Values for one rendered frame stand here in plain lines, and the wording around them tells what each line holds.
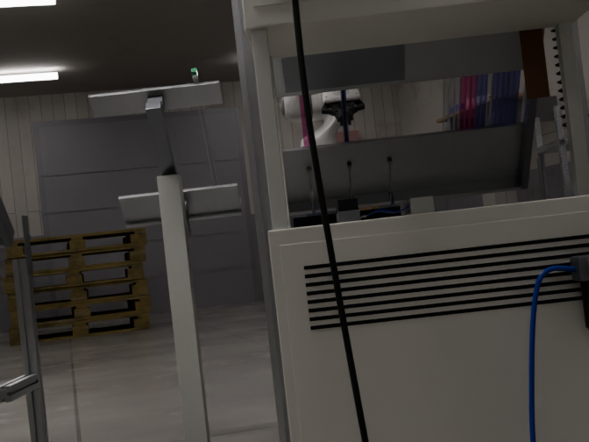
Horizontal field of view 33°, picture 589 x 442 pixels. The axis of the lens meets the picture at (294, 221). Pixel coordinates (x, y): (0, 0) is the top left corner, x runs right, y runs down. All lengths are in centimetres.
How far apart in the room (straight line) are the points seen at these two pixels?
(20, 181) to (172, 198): 981
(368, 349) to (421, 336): 10
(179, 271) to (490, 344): 105
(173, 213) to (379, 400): 100
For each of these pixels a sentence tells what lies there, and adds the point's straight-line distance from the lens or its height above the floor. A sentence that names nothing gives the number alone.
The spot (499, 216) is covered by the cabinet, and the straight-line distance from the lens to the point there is 190.
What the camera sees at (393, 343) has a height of 39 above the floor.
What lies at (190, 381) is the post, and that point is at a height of 27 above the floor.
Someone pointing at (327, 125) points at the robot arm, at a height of 98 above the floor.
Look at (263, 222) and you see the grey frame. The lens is 228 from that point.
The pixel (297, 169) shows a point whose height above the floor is 80.
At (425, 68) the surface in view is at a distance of 257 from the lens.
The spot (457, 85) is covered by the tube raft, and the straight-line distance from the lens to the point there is 263.
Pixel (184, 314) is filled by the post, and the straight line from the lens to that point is 268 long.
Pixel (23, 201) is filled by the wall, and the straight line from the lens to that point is 1243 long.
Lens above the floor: 58
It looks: 2 degrees up
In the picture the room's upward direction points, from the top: 6 degrees counter-clockwise
